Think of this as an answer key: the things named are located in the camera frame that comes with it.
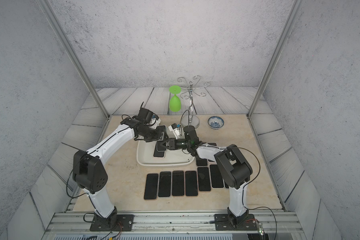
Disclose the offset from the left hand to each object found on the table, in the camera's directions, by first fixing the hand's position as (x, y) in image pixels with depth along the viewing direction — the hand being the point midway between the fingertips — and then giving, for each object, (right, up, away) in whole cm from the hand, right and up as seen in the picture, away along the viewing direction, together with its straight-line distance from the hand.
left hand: (166, 138), depth 86 cm
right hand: (-2, -4, -1) cm, 4 cm away
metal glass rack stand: (+15, +12, +29) cm, 35 cm away
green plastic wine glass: (+4, +22, +11) cm, 25 cm away
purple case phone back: (-7, -11, +11) cm, 17 cm away
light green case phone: (-1, -27, -3) cm, 27 cm away
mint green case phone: (-3, -5, -3) cm, 6 cm away
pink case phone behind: (+7, -26, 0) cm, 27 cm away
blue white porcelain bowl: (+34, +10, +29) cm, 46 cm away
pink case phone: (+21, -16, +8) cm, 27 cm away
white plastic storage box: (-16, -11, +13) cm, 23 cm away
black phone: (-8, -28, -1) cm, 29 cm away
